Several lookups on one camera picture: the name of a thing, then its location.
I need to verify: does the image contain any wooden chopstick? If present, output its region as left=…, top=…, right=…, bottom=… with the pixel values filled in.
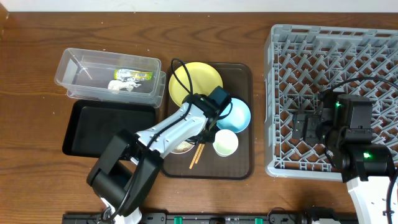
left=195, top=144, right=205, bottom=164
left=189, top=143, right=203, bottom=169

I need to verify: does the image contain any small white green cup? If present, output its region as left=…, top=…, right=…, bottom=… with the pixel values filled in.
left=213, top=129, right=239, bottom=157

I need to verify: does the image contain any white bowl with rice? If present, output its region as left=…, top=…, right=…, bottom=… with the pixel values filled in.
left=172, top=141, right=195, bottom=154

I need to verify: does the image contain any light blue bowl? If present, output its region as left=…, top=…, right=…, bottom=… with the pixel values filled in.
left=216, top=98, right=251, bottom=133

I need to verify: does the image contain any green snack wrapper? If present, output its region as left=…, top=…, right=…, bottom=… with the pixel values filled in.
left=114, top=68, right=153, bottom=82

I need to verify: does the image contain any white tissue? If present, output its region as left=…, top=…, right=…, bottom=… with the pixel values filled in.
left=108, top=80, right=141, bottom=91

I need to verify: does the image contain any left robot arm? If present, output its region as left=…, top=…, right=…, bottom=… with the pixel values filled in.
left=86, top=86, right=231, bottom=223

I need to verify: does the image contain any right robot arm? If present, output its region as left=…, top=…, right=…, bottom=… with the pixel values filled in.
left=292, top=89, right=397, bottom=223

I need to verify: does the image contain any grey plastic dishwasher rack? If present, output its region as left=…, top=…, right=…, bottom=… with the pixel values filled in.
left=264, top=24, right=397, bottom=181

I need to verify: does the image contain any yellow round plate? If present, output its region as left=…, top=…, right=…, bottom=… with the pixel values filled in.
left=169, top=62, right=223, bottom=106

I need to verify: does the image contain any dark brown serving tray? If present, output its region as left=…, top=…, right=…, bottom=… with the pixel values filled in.
left=162, top=63, right=254, bottom=180

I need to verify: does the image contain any clear plastic bin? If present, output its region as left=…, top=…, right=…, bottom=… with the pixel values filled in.
left=55, top=48, right=165, bottom=108

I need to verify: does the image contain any black plastic tray bin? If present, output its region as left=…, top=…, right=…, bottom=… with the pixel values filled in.
left=62, top=100, right=156, bottom=158

